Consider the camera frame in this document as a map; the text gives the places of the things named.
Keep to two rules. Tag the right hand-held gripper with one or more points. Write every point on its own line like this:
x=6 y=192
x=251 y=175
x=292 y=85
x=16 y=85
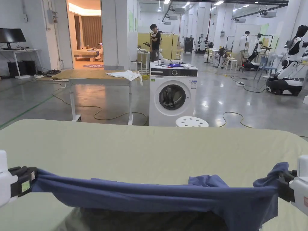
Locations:
x=302 y=187

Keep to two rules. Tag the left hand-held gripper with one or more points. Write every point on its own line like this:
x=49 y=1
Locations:
x=4 y=187

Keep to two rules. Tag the dark blue shirt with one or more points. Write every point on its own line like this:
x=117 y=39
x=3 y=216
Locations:
x=144 y=195

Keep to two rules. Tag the white black humanoid robot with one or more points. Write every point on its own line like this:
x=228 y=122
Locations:
x=288 y=69
x=256 y=51

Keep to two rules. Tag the bed with pale green sheet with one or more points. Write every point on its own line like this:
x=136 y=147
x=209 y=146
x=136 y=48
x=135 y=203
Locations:
x=134 y=149

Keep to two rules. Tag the white standing fan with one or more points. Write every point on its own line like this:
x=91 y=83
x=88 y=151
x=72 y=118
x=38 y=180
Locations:
x=272 y=57

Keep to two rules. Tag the white desk with black monitor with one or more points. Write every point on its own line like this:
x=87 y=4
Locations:
x=14 y=50

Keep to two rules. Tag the low wooden bed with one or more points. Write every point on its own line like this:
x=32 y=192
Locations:
x=85 y=54

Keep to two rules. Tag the white washing machine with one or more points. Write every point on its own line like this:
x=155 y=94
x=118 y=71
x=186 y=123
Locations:
x=173 y=79

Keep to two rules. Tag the black cabinet on wheels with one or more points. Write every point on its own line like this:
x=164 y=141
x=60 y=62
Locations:
x=189 y=45

